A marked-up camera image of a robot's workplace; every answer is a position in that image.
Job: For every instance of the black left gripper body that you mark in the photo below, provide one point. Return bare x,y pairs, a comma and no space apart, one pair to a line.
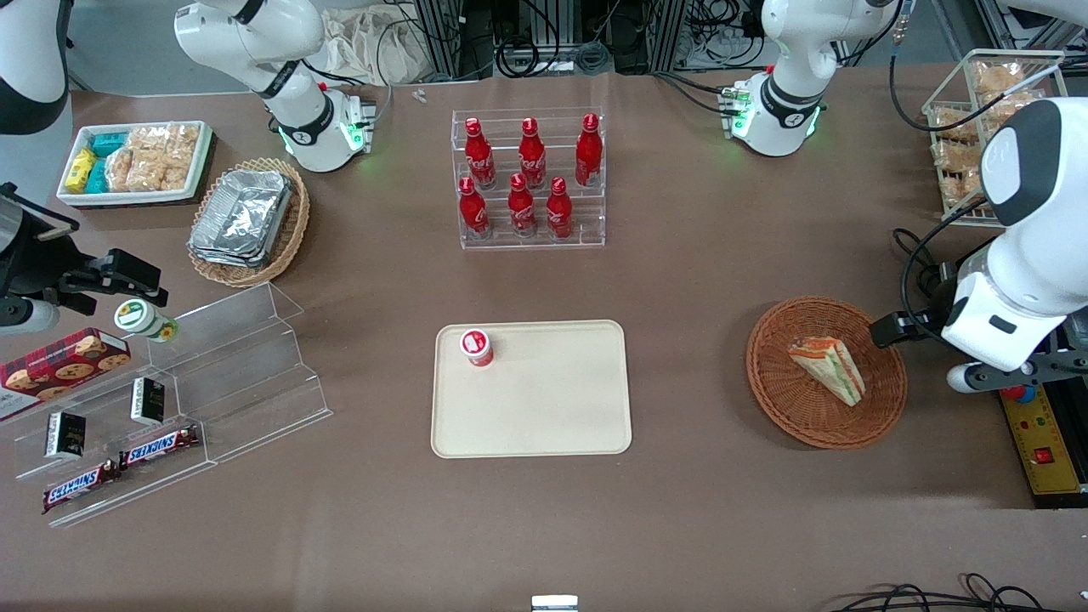
889,328

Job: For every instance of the triangular sandwich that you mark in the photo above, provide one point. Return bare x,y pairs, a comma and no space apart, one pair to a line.
829,370

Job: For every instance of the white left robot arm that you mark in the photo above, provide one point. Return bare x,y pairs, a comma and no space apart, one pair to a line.
790,51

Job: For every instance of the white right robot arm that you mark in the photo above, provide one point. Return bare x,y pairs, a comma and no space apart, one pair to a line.
280,51

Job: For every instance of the white rectangular snack tray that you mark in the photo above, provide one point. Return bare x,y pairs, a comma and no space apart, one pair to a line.
200,170

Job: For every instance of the brown wicker basket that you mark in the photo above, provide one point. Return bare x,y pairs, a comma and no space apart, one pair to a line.
790,408

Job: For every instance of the light wicker basket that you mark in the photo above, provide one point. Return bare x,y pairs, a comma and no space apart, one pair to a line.
293,229

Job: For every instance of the beige plastic tray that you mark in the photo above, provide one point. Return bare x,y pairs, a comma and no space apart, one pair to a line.
544,399

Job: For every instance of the green white lidded cup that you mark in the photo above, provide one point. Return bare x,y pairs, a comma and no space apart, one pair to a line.
140,319

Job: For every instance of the teal snack packet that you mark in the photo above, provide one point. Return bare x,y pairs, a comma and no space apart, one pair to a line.
97,177
108,144

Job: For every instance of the clear bag of crackers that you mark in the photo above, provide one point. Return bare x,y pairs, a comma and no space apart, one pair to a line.
180,168
136,170
166,138

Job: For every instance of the yellow snack packet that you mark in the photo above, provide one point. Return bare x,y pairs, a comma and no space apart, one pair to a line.
81,170

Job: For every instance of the red tartan cookie box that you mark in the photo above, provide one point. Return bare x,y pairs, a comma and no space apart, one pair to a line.
59,370

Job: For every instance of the stacked aluminium foil trays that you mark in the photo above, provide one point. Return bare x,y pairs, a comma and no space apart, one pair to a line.
242,217

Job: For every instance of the small black box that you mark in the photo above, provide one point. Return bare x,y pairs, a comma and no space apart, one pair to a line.
148,401
65,435

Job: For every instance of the red emergency stop button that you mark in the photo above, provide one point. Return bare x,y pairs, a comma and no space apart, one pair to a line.
1020,394

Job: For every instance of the clear acrylic stepped shelf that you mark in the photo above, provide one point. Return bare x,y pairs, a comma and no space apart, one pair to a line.
246,374

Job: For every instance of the bagged fried snack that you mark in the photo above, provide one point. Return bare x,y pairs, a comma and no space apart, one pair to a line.
971,185
956,157
999,78
954,125
1007,106

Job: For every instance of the Snickers chocolate bar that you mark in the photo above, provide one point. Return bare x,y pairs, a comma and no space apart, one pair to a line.
160,446
81,486

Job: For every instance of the yellow control box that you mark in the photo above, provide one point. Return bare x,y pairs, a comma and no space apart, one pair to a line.
1041,450

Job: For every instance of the clear acrylic bottle rack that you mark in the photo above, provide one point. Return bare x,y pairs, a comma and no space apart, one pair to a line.
586,221

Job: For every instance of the white cloth bag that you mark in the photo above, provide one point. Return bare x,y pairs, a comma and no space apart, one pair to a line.
374,47

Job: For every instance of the red cola bottle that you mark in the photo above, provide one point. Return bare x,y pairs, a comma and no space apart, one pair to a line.
532,157
558,211
479,157
473,211
588,153
521,208

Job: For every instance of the red white lidded cup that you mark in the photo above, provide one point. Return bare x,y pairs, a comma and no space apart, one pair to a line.
477,347

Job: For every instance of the small white box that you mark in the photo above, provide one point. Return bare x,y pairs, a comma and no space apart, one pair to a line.
554,603

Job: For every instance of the aluminium frame rack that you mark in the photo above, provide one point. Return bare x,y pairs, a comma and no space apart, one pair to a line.
446,38

